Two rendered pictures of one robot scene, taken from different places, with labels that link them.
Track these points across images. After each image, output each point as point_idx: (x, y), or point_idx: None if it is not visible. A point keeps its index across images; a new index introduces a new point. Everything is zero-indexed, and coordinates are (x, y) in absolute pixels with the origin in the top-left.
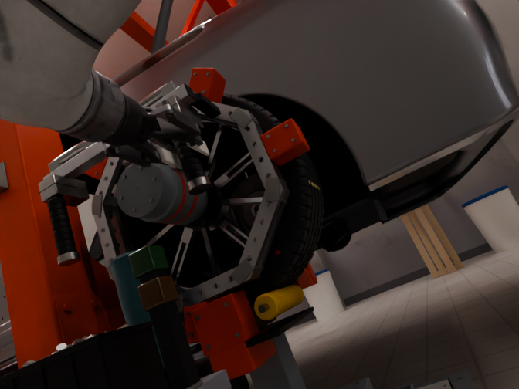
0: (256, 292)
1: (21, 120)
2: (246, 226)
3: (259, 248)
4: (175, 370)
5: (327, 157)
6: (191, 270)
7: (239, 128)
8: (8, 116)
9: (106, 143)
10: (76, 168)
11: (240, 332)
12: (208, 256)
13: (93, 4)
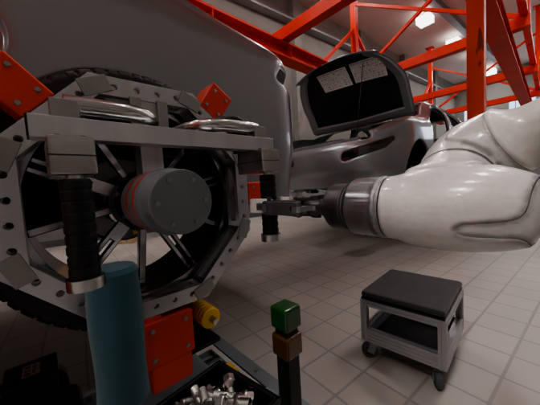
0: None
1: (427, 247)
2: (98, 207)
3: (222, 271)
4: (297, 403)
5: (174, 167)
6: (52, 256)
7: (235, 167)
8: (439, 249)
9: (337, 226)
10: (120, 141)
11: (191, 342)
12: (139, 260)
13: None
